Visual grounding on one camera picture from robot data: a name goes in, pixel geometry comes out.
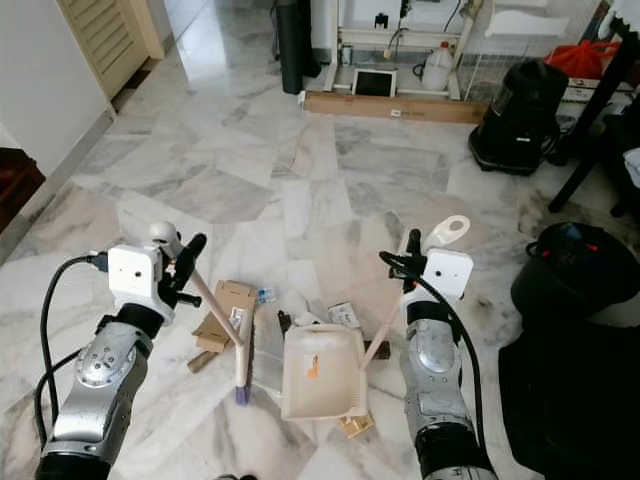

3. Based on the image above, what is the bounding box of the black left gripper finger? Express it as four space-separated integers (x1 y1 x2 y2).
175 233 208 286

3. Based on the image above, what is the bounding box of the beige hand brush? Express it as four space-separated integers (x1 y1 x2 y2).
149 221 253 407

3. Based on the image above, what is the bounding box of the beige long-handled dustpan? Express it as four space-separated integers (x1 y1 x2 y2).
280 214 472 421

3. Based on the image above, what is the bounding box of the folded brown cardboard piece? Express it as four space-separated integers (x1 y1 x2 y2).
195 280 258 353

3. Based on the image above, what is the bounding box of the small white printed box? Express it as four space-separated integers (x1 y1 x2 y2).
327 302 363 329

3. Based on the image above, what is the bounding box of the small dark brown block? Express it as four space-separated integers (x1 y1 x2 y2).
363 340 391 362

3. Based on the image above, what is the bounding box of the long brown cardboard box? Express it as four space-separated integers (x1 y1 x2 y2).
302 91 489 124

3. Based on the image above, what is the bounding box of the black round trash bin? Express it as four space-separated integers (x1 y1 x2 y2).
510 222 640 329

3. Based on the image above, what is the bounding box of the small tan cardboard scrap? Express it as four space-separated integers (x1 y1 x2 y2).
338 412 375 439

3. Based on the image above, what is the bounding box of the white framed dark screen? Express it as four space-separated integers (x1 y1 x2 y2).
351 68 399 99

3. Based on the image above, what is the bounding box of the black canister vacuum cleaner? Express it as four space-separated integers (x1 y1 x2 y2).
468 58 569 177

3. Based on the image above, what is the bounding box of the white plastic jug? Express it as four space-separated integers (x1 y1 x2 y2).
420 42 456 93

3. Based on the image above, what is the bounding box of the black slanted table leg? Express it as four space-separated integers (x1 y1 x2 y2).
550 30 640 213

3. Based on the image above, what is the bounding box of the white shelf rack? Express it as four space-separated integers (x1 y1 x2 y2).
328 0 481 101

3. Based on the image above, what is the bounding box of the tall black cylinder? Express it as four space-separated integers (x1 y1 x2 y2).
272 0 321 96

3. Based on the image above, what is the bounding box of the beige louvered door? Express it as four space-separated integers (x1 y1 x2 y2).
57 0 166 101

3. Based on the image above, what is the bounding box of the white plastic tray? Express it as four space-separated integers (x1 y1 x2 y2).
483 5 573 39

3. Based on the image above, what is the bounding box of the red plastic bag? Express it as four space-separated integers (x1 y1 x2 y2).
545 40 623 81

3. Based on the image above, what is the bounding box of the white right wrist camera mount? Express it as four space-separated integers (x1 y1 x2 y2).
420 248 475 303

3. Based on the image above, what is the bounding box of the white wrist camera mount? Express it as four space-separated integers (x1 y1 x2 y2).
420 248 475 303
107 243 163 303

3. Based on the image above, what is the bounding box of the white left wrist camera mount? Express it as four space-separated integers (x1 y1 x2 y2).
107 243 163 303

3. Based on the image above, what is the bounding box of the white wire basket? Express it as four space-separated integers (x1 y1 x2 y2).
460 35 546 99

